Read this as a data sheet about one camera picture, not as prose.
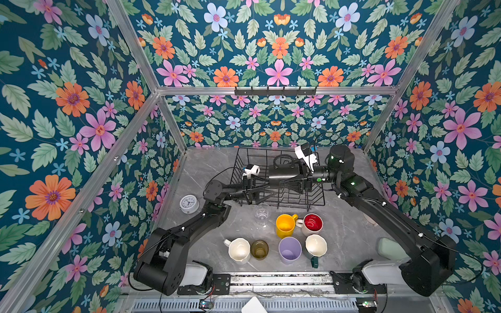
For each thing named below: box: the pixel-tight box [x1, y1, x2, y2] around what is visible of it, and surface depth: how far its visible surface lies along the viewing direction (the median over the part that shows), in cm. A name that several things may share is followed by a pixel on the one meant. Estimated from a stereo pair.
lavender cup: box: [277, 236, 303, 265], surface depth 75 cm
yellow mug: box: [275, 213, 299, 240], surface depth 84 cm
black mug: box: [268, 153, 301, 189], surface depth 61 cm
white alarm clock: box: [178, 194, 200, 215], surface depth 93 cm
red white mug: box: [296, 212, 324, 237], surface depth 86 cm
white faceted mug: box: [223, 237, 252, 265], surface depth 76 cm
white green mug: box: [304, 233, 328, 269], surface depth 77 cm
